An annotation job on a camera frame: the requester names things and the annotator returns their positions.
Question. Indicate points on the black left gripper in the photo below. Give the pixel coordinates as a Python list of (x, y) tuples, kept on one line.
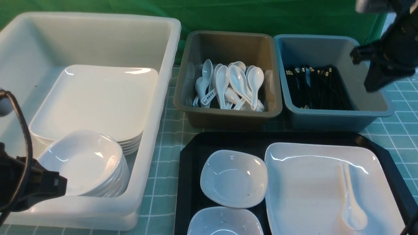
[(45, 184)]

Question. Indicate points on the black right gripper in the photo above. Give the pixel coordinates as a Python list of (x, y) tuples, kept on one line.
[(395, 57)]

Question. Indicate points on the white square rice plate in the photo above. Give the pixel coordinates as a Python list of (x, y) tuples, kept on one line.
[(305, 194)]

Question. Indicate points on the white ceramic soup spoon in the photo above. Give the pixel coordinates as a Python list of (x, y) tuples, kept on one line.
[(352, 214)]

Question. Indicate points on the white bowl tray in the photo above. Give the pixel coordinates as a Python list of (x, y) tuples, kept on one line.
[(234, 179), (224, 221)]

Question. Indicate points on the stack of white bowls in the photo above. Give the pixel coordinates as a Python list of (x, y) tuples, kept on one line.
[(93, 164)]

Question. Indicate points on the pile of black chopsticks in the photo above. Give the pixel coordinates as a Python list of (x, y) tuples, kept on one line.
[(320, 88)]

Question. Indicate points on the blue-grey plastic bin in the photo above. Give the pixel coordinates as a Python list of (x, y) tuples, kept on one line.
[(320, 50)]

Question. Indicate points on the green checkered table mat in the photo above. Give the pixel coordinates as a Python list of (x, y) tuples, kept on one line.
[(398, 134)]

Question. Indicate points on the green cloth backdrop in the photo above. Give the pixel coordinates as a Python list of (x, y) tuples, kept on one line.
[(271, 17)]

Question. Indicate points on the stack of white square plates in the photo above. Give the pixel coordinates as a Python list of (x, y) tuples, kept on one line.
[(104, 101)]

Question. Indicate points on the brown plastic bin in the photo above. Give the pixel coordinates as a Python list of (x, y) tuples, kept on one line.
[(253, 49)]

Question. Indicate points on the large white plastic tub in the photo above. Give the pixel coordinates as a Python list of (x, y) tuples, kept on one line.
[(36, 47)]

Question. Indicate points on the pile of white spoons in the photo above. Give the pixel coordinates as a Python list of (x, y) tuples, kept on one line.
[(235, 87)]

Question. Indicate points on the black serving tray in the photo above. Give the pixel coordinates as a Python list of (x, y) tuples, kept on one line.
[(191, 199)]

